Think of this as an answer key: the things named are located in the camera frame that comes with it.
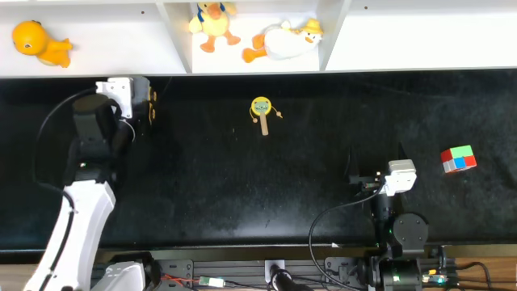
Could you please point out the white shelf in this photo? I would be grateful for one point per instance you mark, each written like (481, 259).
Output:
(404, 44)

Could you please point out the yellow rattle drum toy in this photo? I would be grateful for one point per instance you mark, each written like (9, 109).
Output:
(261, 108)

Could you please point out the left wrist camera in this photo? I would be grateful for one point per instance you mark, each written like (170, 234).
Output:
(117, 93)

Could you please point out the white plush duck yellow hat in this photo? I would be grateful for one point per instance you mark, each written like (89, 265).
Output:
(287, 42)

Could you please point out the many-coloured puzzle cube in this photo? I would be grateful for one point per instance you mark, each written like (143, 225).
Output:
(458, 157)

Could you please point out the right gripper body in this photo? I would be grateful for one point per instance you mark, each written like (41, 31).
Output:
(365, 182)

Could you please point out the mounting rail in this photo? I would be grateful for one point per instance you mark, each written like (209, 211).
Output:
(242, 271)

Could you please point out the grey and yellow toy truck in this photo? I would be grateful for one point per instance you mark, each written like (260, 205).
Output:
(141, 95)

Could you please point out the yellow rubber duck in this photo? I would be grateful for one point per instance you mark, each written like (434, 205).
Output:
(32, 40)

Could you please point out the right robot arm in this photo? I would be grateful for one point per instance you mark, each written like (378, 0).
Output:
(410, 232)

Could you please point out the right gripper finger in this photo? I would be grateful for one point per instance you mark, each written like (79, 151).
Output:
(401, 154)
(353, 167)

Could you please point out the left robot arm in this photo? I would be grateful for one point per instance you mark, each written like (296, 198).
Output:
(81, 218)

